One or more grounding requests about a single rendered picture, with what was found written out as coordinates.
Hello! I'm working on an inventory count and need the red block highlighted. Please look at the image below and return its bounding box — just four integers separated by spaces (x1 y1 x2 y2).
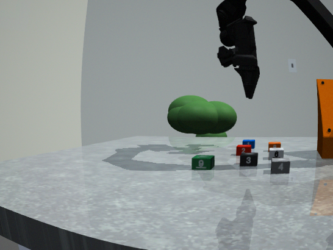
236 145 251 156

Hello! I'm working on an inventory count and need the green block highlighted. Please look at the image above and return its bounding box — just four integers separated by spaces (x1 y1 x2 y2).
192 155 215 170

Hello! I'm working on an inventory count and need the white block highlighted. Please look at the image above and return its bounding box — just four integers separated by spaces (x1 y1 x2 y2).
269 148 284 160

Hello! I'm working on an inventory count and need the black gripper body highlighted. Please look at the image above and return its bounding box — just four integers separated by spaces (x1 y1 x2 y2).
232 39 260 75

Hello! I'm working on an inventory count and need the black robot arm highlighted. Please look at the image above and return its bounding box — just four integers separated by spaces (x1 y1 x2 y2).
216 0 333 68

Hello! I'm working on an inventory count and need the blue block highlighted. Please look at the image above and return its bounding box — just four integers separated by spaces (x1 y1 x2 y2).
242 140 255 149

